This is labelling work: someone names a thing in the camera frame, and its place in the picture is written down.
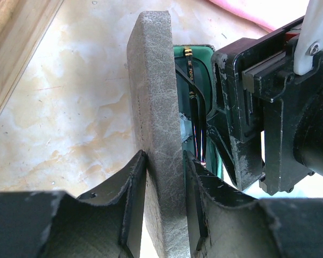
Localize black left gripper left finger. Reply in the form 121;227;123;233
0;150;147;257

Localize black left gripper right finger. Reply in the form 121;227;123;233
183;151;323;257

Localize wooden clothes rack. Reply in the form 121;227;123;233
0;0;62;114

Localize grey glasses case green lining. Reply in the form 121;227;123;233
126;10;224;258

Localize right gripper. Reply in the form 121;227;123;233
207;19;323;195

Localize pink folded shirt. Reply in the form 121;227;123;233
212;0;309;32

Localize thin wire-frame sunglasses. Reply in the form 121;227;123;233
175;46;207;167

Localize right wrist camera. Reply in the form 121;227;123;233
293;0;323;75

